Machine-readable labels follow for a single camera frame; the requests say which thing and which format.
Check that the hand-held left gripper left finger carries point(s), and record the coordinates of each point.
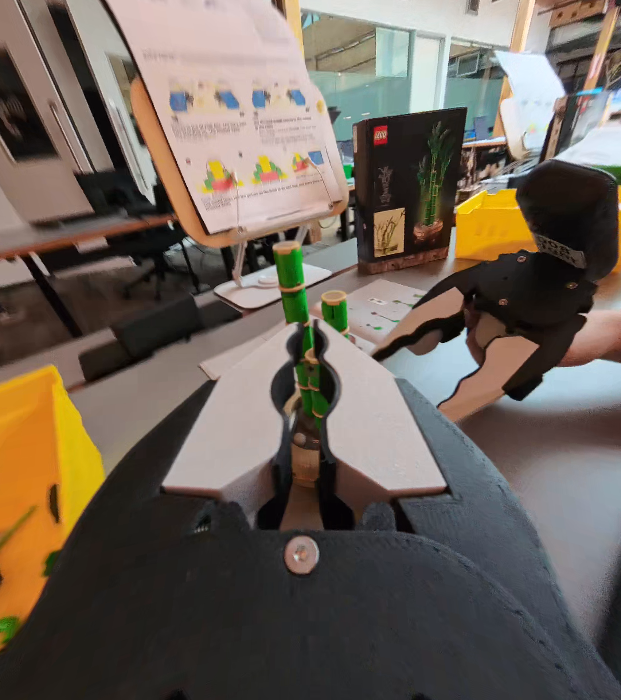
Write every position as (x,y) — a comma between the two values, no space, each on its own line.
(228,432)

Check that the green bamboo brick model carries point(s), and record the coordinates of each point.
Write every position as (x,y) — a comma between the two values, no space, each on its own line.
(291,273)

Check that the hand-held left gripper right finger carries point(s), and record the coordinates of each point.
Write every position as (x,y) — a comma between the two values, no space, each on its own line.
(381,432)

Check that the black bamboo product box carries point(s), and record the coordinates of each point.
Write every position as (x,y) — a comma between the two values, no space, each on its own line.
(398,191)

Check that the dark wall poster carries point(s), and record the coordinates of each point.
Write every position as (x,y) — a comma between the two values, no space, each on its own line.
(10,104)

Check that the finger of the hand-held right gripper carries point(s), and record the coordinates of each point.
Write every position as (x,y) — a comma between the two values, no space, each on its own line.
(431,322)
(491,377)

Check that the black box with green lights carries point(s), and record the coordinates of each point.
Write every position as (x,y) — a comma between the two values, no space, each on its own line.
(157,328)

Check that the grey desk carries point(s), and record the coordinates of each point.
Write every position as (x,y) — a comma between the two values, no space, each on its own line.
(534,465)

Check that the printed instruction sheet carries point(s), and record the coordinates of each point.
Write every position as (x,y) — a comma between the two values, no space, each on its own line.
(223,136)

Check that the yellow bin with green pieces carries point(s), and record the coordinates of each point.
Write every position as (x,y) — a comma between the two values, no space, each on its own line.
(10,437)

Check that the person's right forearm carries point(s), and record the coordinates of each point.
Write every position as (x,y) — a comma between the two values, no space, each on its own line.
(616,333)

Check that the open instruction booklet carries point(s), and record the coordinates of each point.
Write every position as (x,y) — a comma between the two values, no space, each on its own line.
(387,311)

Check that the brown edged table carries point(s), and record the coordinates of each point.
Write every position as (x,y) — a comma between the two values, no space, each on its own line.
(70,232)

